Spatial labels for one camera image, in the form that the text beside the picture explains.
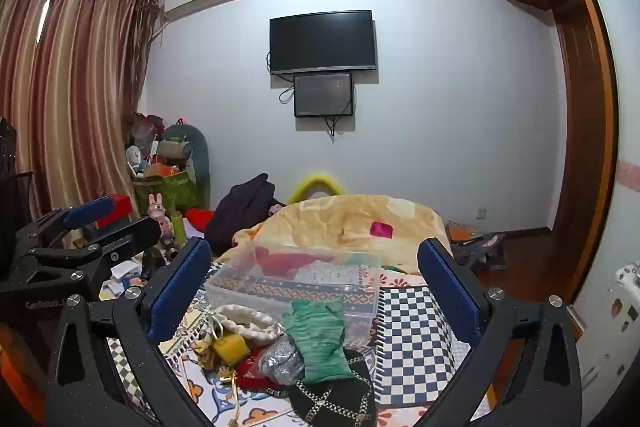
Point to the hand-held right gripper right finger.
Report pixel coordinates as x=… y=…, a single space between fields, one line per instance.
x=447 y=292

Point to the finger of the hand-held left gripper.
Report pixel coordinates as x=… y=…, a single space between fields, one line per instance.
x=140 y=234
x=87 y=211

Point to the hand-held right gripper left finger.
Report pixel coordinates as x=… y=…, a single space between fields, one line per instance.
x=175 y=292

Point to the yellow small pouch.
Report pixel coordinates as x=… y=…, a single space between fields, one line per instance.
x=230 y=347

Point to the red fabric pouch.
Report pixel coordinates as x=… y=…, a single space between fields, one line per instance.
x=250 y=374

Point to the silver sequin pouch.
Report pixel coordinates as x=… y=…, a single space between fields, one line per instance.
x=282 y=359

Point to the clear plastic storage box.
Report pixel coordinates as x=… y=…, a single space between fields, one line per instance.
x=305 y=282

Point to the green knit glove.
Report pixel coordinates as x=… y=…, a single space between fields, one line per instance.
x=320 y=337

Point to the red box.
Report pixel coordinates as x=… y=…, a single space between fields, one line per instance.
x=117 y=209

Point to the pink rabbit plush toy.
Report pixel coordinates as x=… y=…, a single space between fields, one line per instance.
x=158 y=209

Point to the grey slippers pile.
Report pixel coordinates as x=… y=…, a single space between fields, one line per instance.
x=475 y=247

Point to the green gift bag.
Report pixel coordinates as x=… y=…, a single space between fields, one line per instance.
x=172 y=189

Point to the red cloth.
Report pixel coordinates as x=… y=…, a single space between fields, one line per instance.
x=200 y=218

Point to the dark purple jacket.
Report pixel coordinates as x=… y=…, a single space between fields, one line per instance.
x=242 y=212

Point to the yellow printed quilt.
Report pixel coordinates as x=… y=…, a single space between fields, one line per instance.
x=350 y=222

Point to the striped brown curtain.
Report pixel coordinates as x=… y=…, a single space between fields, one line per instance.
x=65 y=92

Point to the white appliance with stickers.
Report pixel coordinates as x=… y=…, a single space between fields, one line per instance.
x=612 y=337

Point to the wooden wardrobe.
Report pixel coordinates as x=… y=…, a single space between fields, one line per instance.
x=565 y=107

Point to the small black wall monitor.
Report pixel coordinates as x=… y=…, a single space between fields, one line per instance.
x=323 y=94

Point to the large black wall television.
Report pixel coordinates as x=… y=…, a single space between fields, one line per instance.
x=322 y=42

